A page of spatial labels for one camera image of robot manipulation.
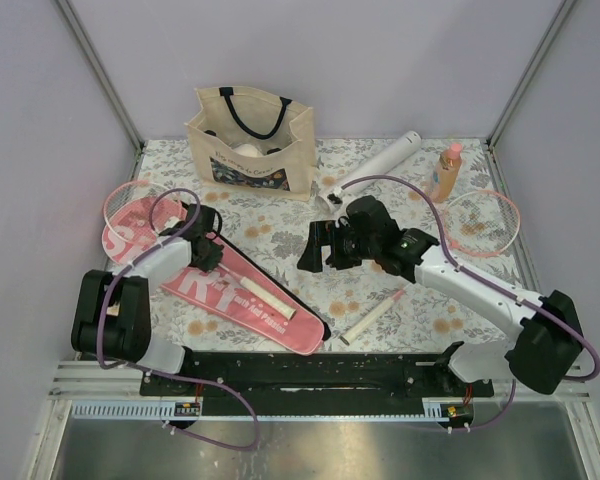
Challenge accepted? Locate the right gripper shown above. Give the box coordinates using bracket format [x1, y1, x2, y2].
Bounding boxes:
[296, 221, 379, 273]

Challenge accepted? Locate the white shuttlecock tube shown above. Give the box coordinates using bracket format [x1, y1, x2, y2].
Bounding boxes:
[316, 131, 422, 214]

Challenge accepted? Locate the pink badminton racket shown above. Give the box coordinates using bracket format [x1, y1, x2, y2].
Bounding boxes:
[337, 188, 524, 347]
[103, 181, 296, 319]

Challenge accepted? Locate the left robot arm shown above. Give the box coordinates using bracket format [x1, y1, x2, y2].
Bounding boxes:
[71, 204, 223, 395]

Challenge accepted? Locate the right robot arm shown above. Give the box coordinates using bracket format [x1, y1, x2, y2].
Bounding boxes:
[297, 196, 584, 396]

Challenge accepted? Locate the white item inside bag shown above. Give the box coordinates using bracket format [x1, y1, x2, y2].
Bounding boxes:
[234, 143, 263, 158]

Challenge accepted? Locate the beige canvas tote bag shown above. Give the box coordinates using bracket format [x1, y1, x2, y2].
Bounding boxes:
[186, 86, 317, 201]

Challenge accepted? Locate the floral tablecloth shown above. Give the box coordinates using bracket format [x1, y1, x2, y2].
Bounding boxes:
[136, 138, 541, 353]

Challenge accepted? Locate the peach lotion bottle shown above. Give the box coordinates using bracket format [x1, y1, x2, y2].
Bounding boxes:
[427, 143, 463, 203]

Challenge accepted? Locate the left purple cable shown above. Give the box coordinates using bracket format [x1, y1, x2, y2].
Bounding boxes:
[94, 188, 261, 451]

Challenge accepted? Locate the purple cable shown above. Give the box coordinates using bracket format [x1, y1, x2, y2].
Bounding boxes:
[337, 174, 600, 434]
[94, 188, 261, 451]

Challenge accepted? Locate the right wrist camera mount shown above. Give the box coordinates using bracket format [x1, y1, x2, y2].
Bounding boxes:
[326, 186, 343, 205]

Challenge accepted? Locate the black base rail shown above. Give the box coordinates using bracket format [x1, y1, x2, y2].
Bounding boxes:
[140, 352, 494, 417]

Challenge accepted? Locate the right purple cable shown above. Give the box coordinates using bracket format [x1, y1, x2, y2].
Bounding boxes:
[337, 174, 600, 434]

